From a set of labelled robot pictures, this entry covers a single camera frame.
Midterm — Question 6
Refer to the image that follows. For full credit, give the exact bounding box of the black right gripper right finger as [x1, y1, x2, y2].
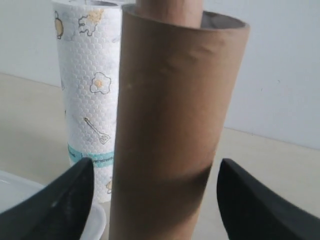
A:
[216, 158, 320, 240]

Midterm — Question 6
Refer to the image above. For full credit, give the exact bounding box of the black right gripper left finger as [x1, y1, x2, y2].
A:
[0, 157, 94, 240]

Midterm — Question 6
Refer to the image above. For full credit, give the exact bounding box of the white rectangular tray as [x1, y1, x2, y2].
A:
[0, 171, 107, 240]

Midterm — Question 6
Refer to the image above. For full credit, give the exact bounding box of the brown cardboard tube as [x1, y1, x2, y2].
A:
[108, 4, 250, 240]

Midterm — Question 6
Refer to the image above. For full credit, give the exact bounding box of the printed white paper towel roll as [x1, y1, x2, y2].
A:
[52, 0, 122, 203]

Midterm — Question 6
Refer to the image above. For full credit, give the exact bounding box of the wooden paper towel holder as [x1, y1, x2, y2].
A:
[135, 0, 203, 28]

